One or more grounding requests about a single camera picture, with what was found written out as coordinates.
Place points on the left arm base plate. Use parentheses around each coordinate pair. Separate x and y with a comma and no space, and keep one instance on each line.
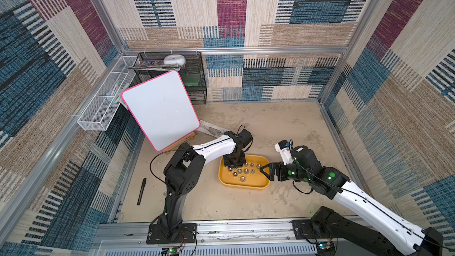
(185,233)

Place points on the black marker pen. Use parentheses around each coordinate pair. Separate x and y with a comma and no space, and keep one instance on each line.
(141,192)

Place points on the white wire basket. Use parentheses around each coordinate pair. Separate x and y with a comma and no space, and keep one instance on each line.
(101,109)

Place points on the white round device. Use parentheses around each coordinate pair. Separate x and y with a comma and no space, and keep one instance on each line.
(174,60)

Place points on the wooden whiteboard easel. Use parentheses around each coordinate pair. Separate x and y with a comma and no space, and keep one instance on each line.
(176,144)

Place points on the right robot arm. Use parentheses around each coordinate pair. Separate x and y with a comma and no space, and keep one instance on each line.
(386,233)

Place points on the yellow plastic storage box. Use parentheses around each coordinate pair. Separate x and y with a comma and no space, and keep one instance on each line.
(253,181)

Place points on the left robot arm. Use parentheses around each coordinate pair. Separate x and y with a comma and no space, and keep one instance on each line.
(182,174)

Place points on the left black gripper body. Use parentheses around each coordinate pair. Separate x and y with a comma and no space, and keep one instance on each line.
(234,161)

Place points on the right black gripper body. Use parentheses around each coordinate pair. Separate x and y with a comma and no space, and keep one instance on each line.
(279,171)

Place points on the pink framed whiteboard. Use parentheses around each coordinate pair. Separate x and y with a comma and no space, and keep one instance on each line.
(162,108)

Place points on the black mesh shelf rack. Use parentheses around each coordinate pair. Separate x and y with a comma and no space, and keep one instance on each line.
(150,65)

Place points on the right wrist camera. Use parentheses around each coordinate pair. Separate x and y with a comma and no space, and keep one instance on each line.
(283,148)

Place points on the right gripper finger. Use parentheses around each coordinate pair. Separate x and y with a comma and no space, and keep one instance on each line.
(266,174)
(263,167)

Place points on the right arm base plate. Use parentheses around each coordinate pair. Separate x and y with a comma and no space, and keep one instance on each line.
(308,229)

